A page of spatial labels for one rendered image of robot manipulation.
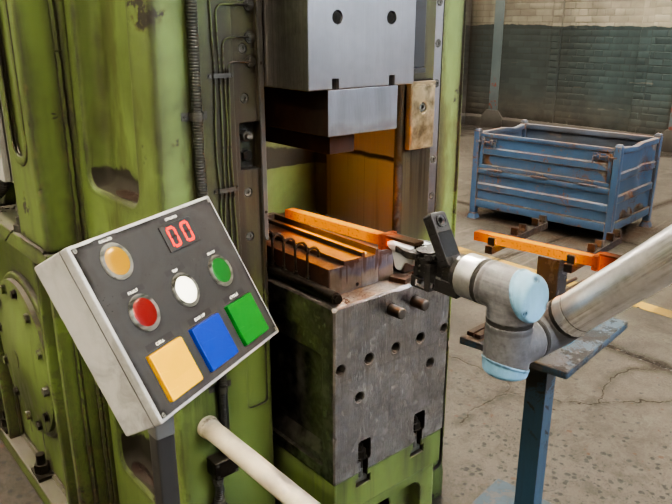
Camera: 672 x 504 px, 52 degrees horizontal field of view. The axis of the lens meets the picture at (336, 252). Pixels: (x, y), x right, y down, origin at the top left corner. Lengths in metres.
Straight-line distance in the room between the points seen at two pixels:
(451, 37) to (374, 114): 0.46
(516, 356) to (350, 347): 0.39
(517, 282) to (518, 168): 4.16
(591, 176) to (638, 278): 3.89
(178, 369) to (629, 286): 0.78
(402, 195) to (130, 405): 1.02
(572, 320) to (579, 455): 1.41
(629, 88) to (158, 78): 8.60
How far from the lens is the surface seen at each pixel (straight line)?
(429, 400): 1.83
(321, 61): 1.41
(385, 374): 1.66
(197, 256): 1.18
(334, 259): 1.56
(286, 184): 2.00
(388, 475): 1.83
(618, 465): 2.76
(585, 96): 9.96
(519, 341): 1.33
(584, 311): 1.38
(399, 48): 1.56
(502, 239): 1.79
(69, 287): 1.03
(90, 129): 1.74
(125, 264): 1.06
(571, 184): 5.23
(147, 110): 1.41
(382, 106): 1.53
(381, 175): 1.85
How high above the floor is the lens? 1.49
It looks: 18 degrees down
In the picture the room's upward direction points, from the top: straight up
